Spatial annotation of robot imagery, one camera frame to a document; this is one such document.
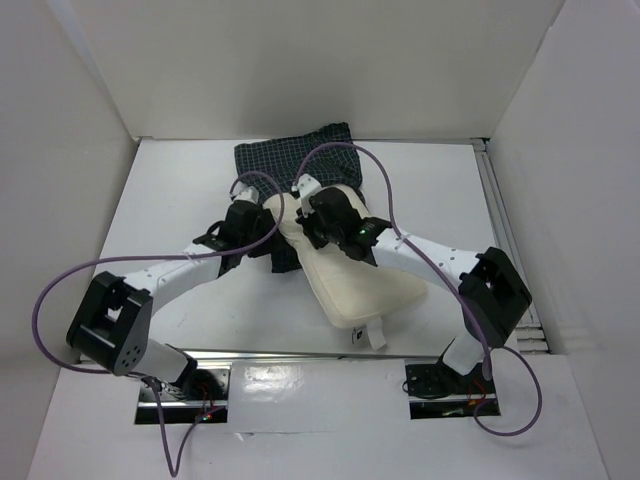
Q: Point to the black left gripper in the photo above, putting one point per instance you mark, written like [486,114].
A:
[264,221]

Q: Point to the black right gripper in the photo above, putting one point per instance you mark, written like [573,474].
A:
[314,226]

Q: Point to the dark plaid pillowcase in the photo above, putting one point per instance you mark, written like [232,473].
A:
[281,159]

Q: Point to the cream white pillow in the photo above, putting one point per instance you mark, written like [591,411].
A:
[351,293]

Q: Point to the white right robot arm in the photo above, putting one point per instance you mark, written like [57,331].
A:
[492,295]

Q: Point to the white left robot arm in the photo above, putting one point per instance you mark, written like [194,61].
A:
[112,324]

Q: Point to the white pillow tag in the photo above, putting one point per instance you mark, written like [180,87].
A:
[370,334]

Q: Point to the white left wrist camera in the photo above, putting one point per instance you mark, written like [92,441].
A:
[247,196]

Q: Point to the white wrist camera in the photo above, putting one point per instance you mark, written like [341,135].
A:
[304,189]
[247,196]

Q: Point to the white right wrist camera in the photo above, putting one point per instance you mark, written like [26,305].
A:
[304,189]

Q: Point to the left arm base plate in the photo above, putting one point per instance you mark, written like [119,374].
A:
[207,395]

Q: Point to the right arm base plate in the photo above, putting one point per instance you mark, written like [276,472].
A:
[436,392]

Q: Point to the aluminium frame rail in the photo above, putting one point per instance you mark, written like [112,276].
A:
[176,189]

